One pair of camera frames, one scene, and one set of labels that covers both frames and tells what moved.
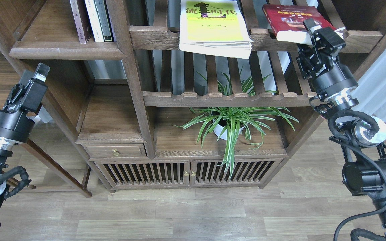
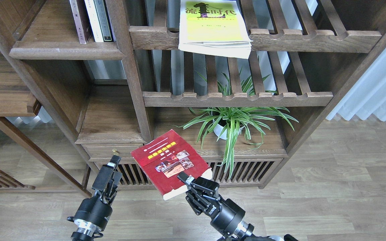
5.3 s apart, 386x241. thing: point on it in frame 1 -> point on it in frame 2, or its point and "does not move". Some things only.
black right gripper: [319, 61] -> [202, 196]
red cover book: [286, 21] -> [164, 157]
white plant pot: [218, 129] does not move
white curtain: [382, 91] does not move
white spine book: [93, 15] does not move
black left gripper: [15, 121] -> [98, 210]
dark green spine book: [104, 20] does not move
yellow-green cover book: [214, 27] does not move
